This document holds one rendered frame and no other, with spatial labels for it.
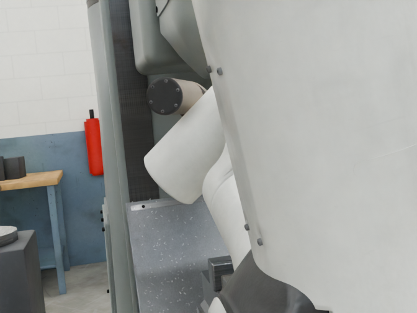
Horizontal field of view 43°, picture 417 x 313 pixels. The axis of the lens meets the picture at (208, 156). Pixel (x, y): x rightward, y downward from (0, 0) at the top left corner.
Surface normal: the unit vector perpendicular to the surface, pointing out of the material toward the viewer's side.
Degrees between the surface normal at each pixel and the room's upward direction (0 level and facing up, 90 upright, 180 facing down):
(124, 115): 90
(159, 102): 89
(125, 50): 90
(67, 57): 90
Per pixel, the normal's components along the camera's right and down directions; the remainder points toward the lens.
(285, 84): -0.45, 0.33
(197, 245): 0.14, -0.39
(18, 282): 0.20, 0.07
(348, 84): -0.01, 0.25
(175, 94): -0.22, 0.09
